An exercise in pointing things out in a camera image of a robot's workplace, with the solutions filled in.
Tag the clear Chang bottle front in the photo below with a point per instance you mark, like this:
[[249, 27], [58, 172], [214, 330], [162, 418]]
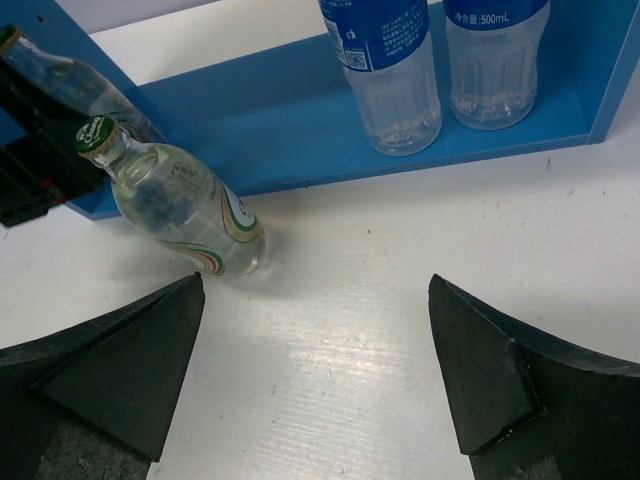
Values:
[[74, 83]]

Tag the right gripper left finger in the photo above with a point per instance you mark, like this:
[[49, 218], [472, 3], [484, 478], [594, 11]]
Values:
[[96, 400]]

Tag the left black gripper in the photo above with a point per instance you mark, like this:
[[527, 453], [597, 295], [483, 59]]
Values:
[[41, 169]]

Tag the clear chang bottle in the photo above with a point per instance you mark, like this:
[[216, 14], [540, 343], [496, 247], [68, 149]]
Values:
[[174, 199], [74, 83]]

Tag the water bottle blue label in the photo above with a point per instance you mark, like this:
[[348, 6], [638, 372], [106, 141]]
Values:
[[493, 49], [386, 52]]

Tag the blue and yellow shelf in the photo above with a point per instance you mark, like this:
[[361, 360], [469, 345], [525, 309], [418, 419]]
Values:
[[286, 118]]

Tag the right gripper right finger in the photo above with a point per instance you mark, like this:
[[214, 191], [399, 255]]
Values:
[[526, 404]]

